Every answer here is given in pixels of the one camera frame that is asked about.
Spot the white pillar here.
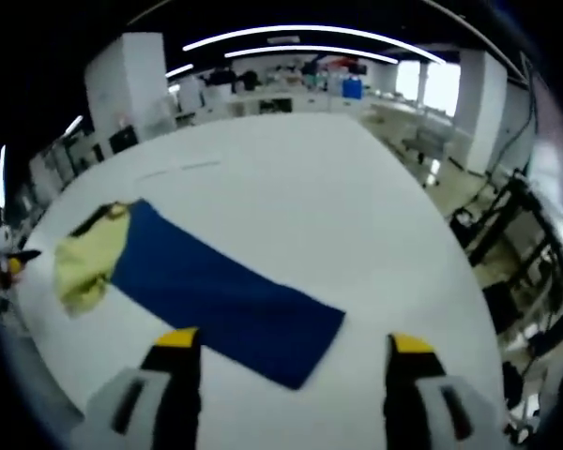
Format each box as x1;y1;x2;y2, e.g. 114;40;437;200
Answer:
458;49;515;174

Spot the black box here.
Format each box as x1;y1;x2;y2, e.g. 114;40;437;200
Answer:
108;125;138;154

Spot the black rack frame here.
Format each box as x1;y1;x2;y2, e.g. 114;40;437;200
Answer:
449;172;563;338

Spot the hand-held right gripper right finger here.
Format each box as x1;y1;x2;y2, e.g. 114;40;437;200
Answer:
382;331;506;450

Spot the white square column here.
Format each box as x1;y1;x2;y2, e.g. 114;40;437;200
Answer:
84;33;177;142

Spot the yellow blue black garment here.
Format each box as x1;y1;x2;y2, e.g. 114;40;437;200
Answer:
53;197;347;390

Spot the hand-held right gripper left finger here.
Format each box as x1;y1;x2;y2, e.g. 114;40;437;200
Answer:
69;326;204;450

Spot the curved ceiling light strip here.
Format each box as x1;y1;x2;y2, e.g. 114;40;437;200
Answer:
223;44;400;65
182;25;447;65

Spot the white lab counter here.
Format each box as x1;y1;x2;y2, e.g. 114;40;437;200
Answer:
201;91;348;118

